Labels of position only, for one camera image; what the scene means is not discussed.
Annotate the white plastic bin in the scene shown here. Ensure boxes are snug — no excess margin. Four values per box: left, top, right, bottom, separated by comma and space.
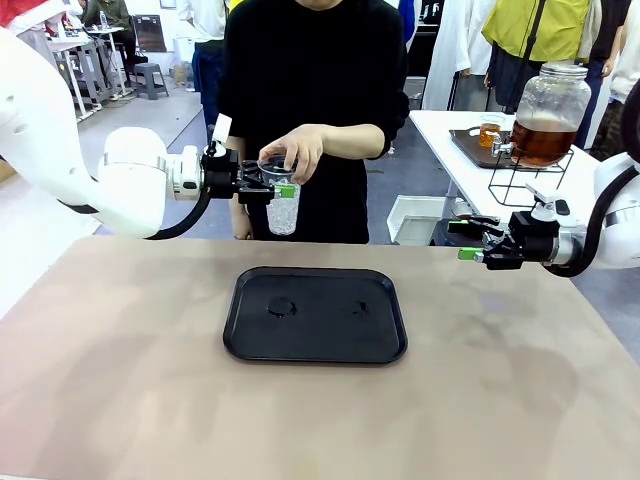
387, 194, 447, 246

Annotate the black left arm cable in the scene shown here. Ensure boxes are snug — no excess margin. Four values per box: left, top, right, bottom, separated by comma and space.
144, 189, 211, 241

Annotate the black wire dispenser stand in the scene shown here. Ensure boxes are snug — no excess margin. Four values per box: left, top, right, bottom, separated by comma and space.
487, 149, 576, 209

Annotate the hanging beige garment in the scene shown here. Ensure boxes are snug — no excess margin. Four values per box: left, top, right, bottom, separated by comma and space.
607, 0, 640, 106

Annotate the grey step stool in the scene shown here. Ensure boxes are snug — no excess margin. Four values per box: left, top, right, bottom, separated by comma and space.
132, 62, 170, 101

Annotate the seated background person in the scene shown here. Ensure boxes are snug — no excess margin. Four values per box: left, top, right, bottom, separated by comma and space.
82, 0, 137, 66

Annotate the white office desk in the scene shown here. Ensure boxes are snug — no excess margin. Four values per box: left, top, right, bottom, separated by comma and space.
47, 27, 129, 121

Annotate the person's right hand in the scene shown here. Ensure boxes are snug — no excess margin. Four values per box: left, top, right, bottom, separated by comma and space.
232, 198, 252, 241

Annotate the person in blue jeans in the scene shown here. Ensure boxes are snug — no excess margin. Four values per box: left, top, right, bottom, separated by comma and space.
177, 0, 229, 144

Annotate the brown serving tray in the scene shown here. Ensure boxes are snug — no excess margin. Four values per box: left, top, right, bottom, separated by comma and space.
448, 127, 566, 171

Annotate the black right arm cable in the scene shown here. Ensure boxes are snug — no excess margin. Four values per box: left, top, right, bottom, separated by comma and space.
543, 77, 640, 279

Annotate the person's left forearm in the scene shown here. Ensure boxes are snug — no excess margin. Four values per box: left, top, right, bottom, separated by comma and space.
319, 123, 386, 160

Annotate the glass drink dispenser jar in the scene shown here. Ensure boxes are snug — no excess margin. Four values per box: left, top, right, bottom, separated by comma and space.
489, 62, 594, 169

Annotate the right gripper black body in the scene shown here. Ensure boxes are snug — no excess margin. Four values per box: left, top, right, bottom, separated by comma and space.
509, 210, 560, 266

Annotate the clear plastic cup with ice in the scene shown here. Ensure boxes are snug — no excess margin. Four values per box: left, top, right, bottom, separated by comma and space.
257, 154, 303, 236

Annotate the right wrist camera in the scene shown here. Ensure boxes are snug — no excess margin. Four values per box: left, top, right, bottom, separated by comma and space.
524, 182, 574, 221

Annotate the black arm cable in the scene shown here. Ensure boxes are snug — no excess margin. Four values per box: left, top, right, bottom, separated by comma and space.
543, 77, 640, 279
144, 189, 211, 241

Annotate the person's left hand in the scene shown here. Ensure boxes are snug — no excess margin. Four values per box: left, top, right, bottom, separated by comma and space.
258, 124, 326, 185

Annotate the person in black top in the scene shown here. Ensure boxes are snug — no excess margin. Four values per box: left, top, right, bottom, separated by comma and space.
217, 0, 410, 245

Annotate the black plastic serving tray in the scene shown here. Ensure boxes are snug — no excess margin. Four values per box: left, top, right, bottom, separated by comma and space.
222, 266, 409, 366

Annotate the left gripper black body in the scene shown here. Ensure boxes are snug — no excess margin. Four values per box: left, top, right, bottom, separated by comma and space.
201, 148, 246, 201

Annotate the clear cup with amber tea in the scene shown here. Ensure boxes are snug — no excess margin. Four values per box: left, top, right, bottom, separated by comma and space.
478, 113, 503, 150

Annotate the white table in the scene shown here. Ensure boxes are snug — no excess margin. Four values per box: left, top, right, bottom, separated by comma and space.
408, 108, 606, 221

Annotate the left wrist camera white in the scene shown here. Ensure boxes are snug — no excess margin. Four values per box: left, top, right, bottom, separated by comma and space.
207, 113, 234, 156

